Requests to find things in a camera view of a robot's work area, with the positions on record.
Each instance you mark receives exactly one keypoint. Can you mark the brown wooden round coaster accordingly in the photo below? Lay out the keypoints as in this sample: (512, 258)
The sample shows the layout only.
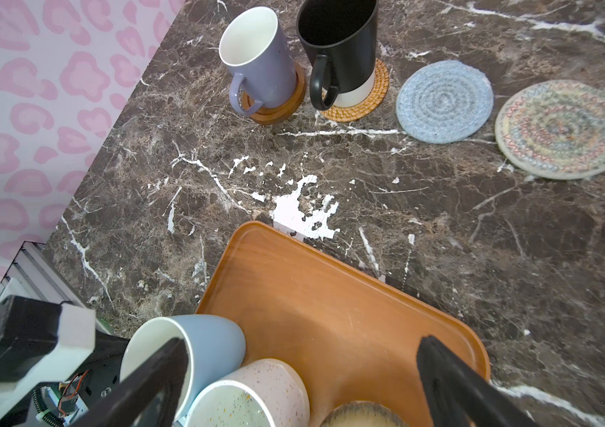
(269, 117)

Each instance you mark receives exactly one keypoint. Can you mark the white speckled ceramic mug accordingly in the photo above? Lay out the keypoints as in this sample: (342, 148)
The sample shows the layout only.
(266, 392)

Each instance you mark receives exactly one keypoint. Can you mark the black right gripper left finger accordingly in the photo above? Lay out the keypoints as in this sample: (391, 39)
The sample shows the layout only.
(149, 396)

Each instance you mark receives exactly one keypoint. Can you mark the light blue ceramic mug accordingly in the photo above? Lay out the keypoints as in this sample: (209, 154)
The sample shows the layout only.
(215, 347)

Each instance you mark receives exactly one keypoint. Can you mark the blue-grey woven round coaster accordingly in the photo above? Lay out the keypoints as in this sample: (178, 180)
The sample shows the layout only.
(444, 102)

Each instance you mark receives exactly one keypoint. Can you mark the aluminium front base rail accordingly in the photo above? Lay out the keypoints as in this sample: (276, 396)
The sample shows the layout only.
(31, 275)

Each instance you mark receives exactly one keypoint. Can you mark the black ceramic mug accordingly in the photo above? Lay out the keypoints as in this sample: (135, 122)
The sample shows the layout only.
(340, 40)

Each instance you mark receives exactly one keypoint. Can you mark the multicolour woven round coaster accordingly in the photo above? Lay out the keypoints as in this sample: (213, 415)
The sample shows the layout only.
(554, 130)

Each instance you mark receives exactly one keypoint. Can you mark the orange wooden tray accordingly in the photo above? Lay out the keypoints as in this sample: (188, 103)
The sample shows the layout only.
(349, 336)

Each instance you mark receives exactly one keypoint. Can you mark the beige ceramic mug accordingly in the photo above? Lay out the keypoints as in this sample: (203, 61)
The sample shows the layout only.
(362, 413)

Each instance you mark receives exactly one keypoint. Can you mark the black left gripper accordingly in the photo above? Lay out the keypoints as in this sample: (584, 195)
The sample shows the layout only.
(62, 403)

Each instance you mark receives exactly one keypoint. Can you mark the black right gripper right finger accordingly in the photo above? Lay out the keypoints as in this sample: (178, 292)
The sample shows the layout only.
(457, 396)

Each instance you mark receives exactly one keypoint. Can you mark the woven rattan round coaster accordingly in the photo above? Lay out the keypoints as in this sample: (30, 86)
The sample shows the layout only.
(371, 103)

